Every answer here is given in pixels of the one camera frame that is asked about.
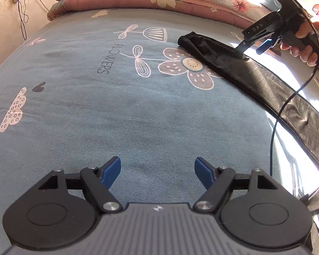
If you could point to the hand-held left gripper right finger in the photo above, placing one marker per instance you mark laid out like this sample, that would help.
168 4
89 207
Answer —
204 172

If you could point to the blue floral bed sheet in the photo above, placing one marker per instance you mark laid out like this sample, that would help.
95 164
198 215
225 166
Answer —
95 111

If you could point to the black printed pants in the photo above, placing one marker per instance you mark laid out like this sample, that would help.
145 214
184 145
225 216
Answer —
228 63

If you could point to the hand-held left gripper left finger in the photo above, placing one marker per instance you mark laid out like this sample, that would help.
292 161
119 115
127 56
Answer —
111 172

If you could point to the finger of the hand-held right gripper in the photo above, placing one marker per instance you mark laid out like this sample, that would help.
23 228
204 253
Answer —
264 47
244 47

